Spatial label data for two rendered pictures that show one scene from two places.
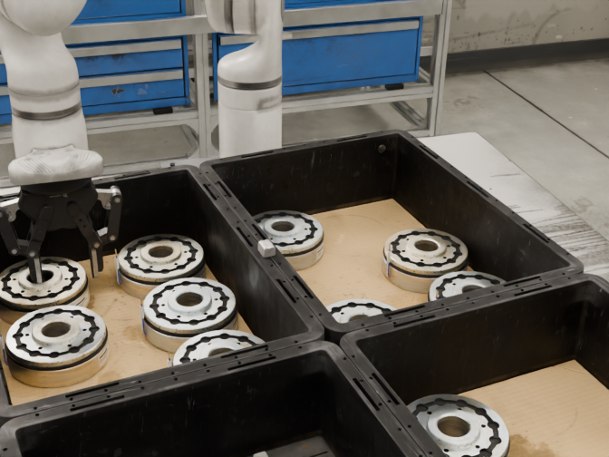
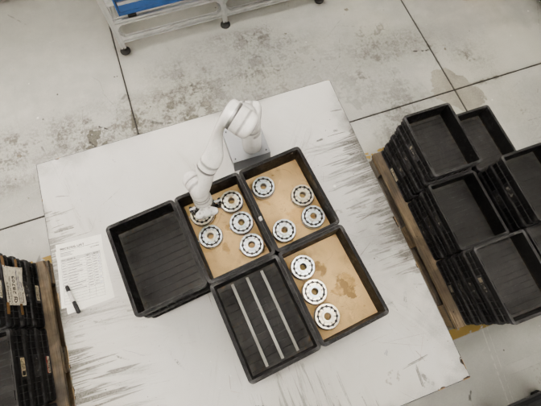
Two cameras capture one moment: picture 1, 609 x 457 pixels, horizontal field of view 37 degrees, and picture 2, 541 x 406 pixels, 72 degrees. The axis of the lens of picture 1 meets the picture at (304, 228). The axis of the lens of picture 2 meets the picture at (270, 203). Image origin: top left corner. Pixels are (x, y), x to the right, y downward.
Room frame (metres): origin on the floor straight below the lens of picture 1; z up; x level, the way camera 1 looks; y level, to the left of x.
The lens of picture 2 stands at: (0.39, 0.02, 2.42)
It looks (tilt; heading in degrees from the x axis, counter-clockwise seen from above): 71 degrees down; 357
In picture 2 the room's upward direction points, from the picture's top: 3 degrees clockwise
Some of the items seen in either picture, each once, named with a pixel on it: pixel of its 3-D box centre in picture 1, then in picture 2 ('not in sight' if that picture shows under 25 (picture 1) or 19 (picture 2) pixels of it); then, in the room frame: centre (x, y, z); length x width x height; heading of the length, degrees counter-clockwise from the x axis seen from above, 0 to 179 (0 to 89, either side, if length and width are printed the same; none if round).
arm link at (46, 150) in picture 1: (50, 132); (203, 201); (0.86, 0.26, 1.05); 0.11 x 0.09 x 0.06; 19
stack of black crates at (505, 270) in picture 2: not in sight; (492, 280); (0.63, -1.23, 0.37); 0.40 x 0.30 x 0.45; 19
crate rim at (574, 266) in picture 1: (373, 219); (287, 197); (0.93, -0.08, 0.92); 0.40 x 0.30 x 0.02; 25
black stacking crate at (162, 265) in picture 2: not in sight; (158, 258); (0.67, 0.47, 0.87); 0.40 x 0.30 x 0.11; 25
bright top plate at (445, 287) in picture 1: (474, 296); (313, 216); (0.86, -0.19, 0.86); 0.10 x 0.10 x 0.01
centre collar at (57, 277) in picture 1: (40, 277); not in sight; (0.87, 0.30, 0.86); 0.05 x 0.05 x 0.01
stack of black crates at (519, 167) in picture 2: not in sight; (516, 193); (1.14, -1.48, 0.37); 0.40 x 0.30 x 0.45; 19
